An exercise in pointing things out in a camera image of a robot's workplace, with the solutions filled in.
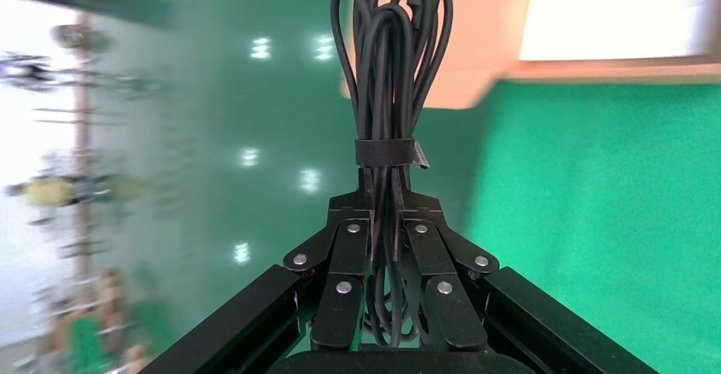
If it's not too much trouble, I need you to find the orange cardboard box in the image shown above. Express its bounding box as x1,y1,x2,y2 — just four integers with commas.
340,0,721,111

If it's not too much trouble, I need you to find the black data cable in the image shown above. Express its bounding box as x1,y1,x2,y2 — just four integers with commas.
330,0,455,349

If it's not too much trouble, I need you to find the green table mat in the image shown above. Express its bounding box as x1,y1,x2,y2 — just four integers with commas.
460,80,721,374

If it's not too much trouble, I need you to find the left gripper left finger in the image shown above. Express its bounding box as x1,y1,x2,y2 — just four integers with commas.
283,168,377,351

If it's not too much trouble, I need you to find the white printed leaflet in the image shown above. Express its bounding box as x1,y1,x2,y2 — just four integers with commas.
517,0,721,62

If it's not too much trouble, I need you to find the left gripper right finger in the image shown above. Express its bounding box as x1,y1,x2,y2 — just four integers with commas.
391,168,501,351

